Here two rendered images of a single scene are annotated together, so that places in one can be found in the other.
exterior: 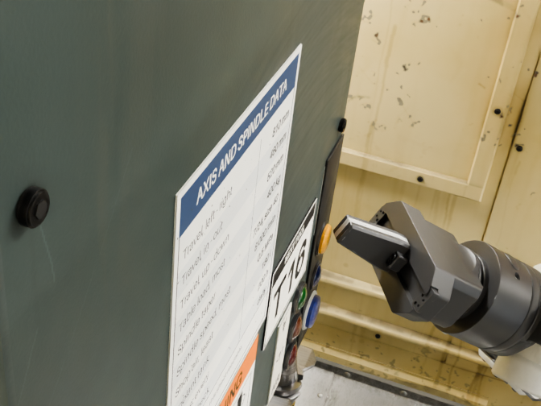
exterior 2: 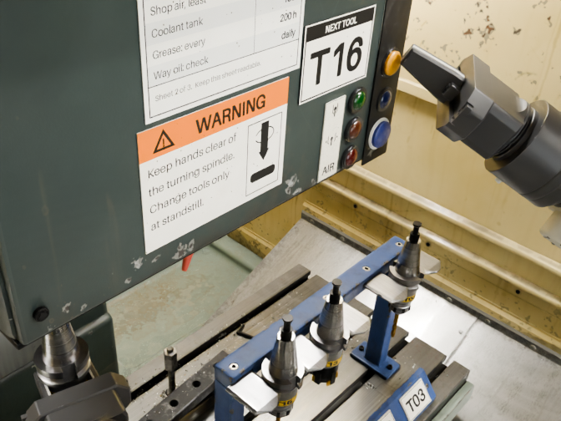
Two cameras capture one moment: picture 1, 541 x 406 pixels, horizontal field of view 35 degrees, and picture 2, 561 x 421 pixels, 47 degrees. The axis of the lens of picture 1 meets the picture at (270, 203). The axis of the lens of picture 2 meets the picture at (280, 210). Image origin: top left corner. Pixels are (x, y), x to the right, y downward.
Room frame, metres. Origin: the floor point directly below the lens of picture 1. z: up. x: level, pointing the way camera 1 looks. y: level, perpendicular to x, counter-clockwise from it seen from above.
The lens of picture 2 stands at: (-0.04, -0.22, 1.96)
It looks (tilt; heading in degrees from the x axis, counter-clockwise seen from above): 35 degrees down; 25
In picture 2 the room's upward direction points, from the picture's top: 4 degrees clockwise
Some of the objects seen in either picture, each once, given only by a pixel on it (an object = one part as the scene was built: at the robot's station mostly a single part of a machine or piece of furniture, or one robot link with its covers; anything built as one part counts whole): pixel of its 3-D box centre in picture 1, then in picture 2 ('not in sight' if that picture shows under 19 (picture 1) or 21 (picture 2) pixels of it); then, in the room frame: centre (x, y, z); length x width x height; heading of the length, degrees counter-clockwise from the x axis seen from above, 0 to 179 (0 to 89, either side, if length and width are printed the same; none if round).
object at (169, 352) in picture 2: not in sight; (171, 371); (0.65, 0.32, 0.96); 0.03 x 0.03 x 0.13
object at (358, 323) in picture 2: not in sight; (350, 319); (0.72, 0.00, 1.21); 0.07 x 0.05 x 0.01; 74
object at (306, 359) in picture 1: (293, 356); (422, 261); (0.93, -0.06, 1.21); 0.07 x 0.05 x 0.01; 74
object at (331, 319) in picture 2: not in sight; (331, 315); (0.67, 0.01, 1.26); 0.04 x 0.04 x 0.07
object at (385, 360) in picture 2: not in sight; (385, 311); (0.94, -0.01, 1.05); 0.10 x 0.05 x 0.30; 74
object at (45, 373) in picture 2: not in sight; (63, 360); (0.33, 0.23, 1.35); 0.06 x 0.06 x 0.03
